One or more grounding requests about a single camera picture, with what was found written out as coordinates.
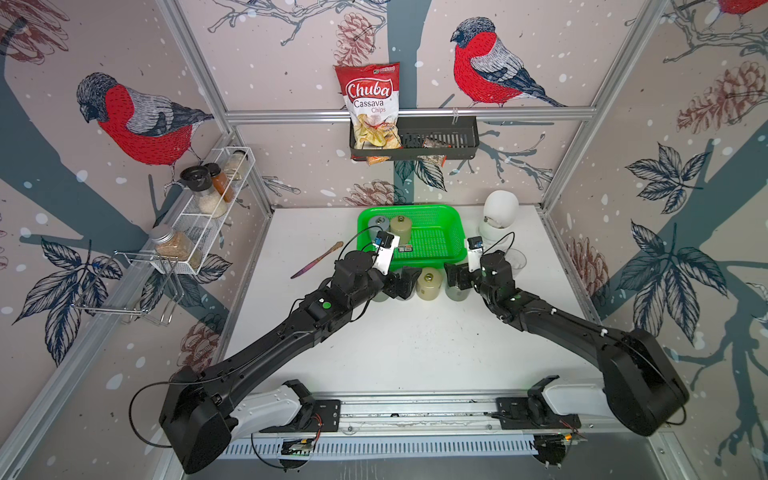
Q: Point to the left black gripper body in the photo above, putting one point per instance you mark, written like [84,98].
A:
[389,284]

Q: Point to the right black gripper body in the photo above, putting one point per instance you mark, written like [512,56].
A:
[466,280]

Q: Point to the yellow canister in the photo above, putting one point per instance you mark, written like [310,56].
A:
[401,226]
[429,284]

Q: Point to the green canister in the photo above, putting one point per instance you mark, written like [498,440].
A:
[457,294]

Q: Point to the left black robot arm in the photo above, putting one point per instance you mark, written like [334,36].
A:
[198,412]

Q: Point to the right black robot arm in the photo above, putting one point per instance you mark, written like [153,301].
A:
[638,385]

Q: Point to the green plastic basket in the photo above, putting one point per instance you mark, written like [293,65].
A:
[437,234]

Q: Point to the clear glass cup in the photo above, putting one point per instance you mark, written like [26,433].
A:
[516,259]

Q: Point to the white round lamp device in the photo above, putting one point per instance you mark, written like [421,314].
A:
[499,214]

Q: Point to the small snack packet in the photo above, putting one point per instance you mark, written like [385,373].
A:
[435,159]

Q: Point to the red cassava chips bag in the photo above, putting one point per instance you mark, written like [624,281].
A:
[371,96]

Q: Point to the pale spice jar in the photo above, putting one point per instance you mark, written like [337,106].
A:
[236,166]

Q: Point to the orange spice bottle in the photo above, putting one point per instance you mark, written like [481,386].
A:
[220,182]

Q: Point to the black lid spice jar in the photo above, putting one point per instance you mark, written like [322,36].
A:
[209,201]

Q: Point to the silver lid spice jar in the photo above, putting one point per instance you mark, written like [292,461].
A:
[175,245]

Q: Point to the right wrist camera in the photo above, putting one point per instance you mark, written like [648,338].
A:
[475,250]

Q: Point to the black hanging wall basket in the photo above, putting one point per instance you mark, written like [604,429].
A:
[461,133]

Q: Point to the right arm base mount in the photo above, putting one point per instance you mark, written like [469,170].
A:
[530,411]

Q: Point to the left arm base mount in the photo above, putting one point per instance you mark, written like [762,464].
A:
[312,415]

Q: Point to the white wire spice rack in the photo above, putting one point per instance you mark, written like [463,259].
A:
[202,230]

